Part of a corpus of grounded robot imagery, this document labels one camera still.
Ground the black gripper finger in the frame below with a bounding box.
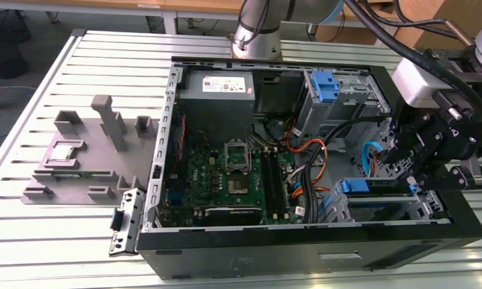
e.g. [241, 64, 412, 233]
[405, 164, 482, 195]
[384, 110, 441, 166]

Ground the disk power wire black connector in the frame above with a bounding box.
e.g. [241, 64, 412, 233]
[370, 149, 392, 165]

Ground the blue data wire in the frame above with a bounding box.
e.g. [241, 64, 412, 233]
[361, 140, 382, 177]

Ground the hard disk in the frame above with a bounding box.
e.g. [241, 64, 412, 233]
[337, 177, 418, 211]

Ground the grey metal disk bay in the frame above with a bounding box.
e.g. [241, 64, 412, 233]
[319, 176, 444, 223]

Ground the grey optical drive cage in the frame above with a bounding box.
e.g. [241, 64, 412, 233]
[297, 69, 393, 142]

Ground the blue drive latch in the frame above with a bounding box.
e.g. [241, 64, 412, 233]
[311, 70, 341, 103]

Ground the black RAM slot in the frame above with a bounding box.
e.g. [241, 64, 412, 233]
[271, 146, 290, 219]
[262, 146, 279, 219]

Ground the CPU socket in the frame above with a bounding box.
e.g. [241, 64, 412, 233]
[223, 138, 254, 175]

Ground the square bare chipset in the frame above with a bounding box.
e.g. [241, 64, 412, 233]
[227, 176, 254, 196]

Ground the grey power supply unit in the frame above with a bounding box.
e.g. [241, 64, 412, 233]
[175, 69, 257, 142]

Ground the black open PC case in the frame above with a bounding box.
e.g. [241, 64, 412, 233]
[136, 55, 482, 281]

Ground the black graphics card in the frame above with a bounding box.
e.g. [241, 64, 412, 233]
[192, 206, 263, 226]

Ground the green motherboard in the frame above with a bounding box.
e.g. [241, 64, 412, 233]
[160, 137, 306, 225]

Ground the grey parts rack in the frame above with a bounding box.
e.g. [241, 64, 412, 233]
[20, 95, 163, 208]

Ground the green RAM stick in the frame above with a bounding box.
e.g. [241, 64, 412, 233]
[52, 171, 100, 179]

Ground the silver CPU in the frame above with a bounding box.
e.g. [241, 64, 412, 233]
[50, 146, 78, 162]

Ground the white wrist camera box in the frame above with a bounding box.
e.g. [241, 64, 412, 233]
[392, 57, 453, 108]

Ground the orange yellow power wire bundle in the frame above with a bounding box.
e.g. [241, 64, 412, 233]
[285, 128, 331, 201]

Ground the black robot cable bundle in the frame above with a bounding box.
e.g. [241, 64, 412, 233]
[342, 0, 482, 121]

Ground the white frame wooden desk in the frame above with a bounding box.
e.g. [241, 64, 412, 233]
[305, 0, 410, 46]
[7, 0, 242, 34]

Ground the thin red wire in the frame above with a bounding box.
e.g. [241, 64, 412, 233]
[167, 116, 187, 181]

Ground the grey hinged slot bracket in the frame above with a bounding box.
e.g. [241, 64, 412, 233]
[108, 186, 142, 256]

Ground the white floor cable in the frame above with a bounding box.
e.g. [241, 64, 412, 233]
[0, 85, 37, 114]

